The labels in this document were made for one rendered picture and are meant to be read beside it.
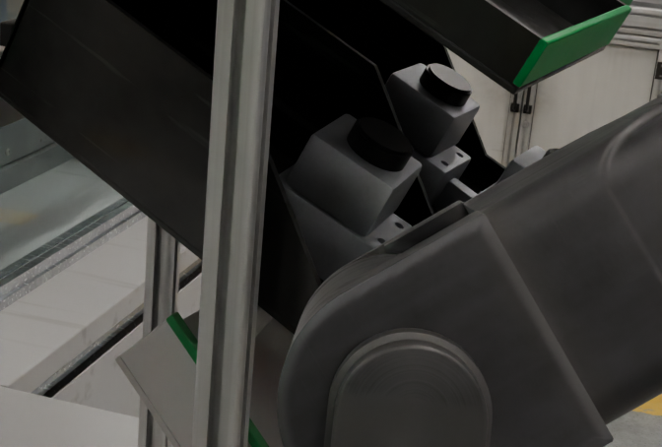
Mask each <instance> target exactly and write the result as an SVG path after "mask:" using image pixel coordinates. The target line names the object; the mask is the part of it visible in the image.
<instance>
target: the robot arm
mask: <svg viewBox="0 0 662 447"><path fill-rule="evenodd" d="M661 394H662V93H660V94H659V95H658V96H657V98H655V99H654V100H652V101H650V102H648V103H646V104H645V105H643V106H641V107H639V108H637V109H635V110H633V111H631V112H630V113H628V114H626V115H624V116H622V117H620V118H618V119H616V120H614V121H612V122H610V123H608V124H606V125H604V126H602V127H600V128H598V129H596V130H593V131H591V132H589V133H587V134H585V135H584V136H582V137H580V138H578V139H576V140H574V141H573V142H571V143H569V144H567V145H565V146H563V147H562V148H560V149H558V150H556V151H554V152H552V153H551V154H549V155H547V156H545V157H543V158H542V159H540V160H537V161H536V162H534V163H532V164H530V165H529V166H527V167H525V168H523V169H522V170H520V171H518V172H516V173H515V174H513V175H511V176H509V177H508V178H506V179H505V180H503V181H502V182H500V183H498V184H496V185H495V186H493V187H491V188H489V189H488V190H486V191H484V192H482V193H481V194H479V195H477V196H475V197H474V198H472V199H470V200H468V201H467V202H465V203H464V202H462V201H459V200H458V201H457V202H455V203H453V204H451V205H450V206H448V207H446V208H444V209H443V210H441V211H439V212H437V213H436V214H434V215H432V216H430V217H429V218H427V219H425V220H423V221H422V222H420V223H417V224H416V225H414V226H412V227H410V228H409V229H407V230H405V231H403V232H402V233H400V234H398V235H396V236H395V237H393V238H391V239H389V240H388V241H386V242H384V243H382V244H381V245H379V246H377V247H375V248H374V249H372V250H370V251H368V252H367V253H365V254H364V255H362V256H361V257H359V258H357V259H355V260H354V261H352V262H350V263H348V264H347V265H345V266H343V267H342V268H340V269H339V270H338V271H336V272H335V273H333V274H332V275H331V276H330V277H329V278H328V279H327V280H325V281H324V282H323V283H322V285H321V286H320V287H319V288H318V289H317V290H316V291H315V293H314V294H313V296H312V297H311V298H310V300H309V302H308V303H307V305H306V307H305V309H304V311H303V312H302V314H301V317H300V319H299V322H298V326H297V329H296V332H295V335H294V338H293V340H292V343H291V346H290V349H289V352H288V355H287V357H286V360H285V363H284V366H283V370H282V373H281V377H280V382H279V388H278V397H277V418H278V424H279V431H280V435H281V439H282V443H283V446H284V447H604V446H606V445H607V444H609V443H611V442H613V439H614V438H613V436H612V434H611V433H610V431H609V429H608V427H607V426H606V424H608V423H610V422H612V421H613V420H615V419H617V418H619V417H621V416H622V415H625V414H627V413H629V412H630V411H632V410H634V409H636V408H638V407H639V406H641V405H643V404H645V403H646V402H648V401H650V400H652V399H654V398H655V397H657V396H659V395H661Z"/></svg>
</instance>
